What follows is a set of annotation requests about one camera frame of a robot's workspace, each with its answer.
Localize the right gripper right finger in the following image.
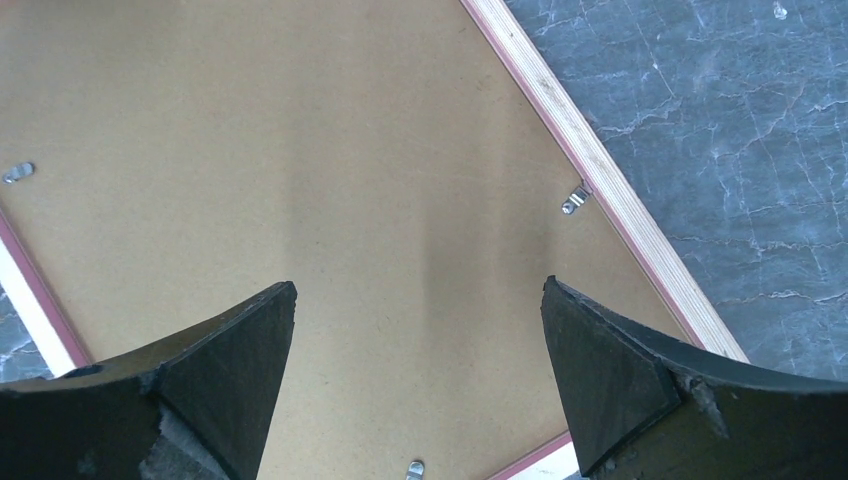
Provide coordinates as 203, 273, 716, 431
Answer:
541, 277, 847, 479

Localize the brown cardboard backing board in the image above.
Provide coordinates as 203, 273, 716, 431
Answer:
0, 0, 690, 480

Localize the pink wooden picture frame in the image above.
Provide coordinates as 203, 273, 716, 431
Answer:
0, 0, 751, 480

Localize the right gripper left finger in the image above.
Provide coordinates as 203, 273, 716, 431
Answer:
1, 281, 297, 479

